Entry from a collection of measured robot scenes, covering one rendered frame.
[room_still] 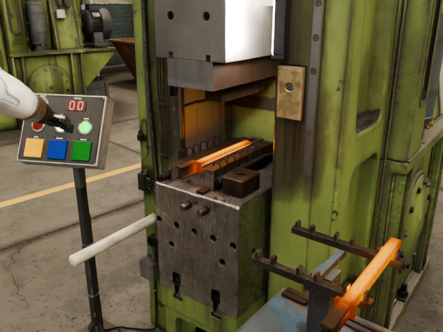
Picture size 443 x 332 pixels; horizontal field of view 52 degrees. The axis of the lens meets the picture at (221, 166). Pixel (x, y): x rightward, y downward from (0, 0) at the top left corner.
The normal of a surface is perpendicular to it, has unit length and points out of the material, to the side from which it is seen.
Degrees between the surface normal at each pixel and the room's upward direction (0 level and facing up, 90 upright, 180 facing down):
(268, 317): 0
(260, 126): 90
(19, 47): 90
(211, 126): 90
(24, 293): 0
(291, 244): 90
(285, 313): 0
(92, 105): 60
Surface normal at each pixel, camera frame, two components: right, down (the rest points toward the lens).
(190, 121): 0.81, 0.20
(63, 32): 0.59, 0.09
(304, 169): -0.59, 0.28
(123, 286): 0.00, -0.94
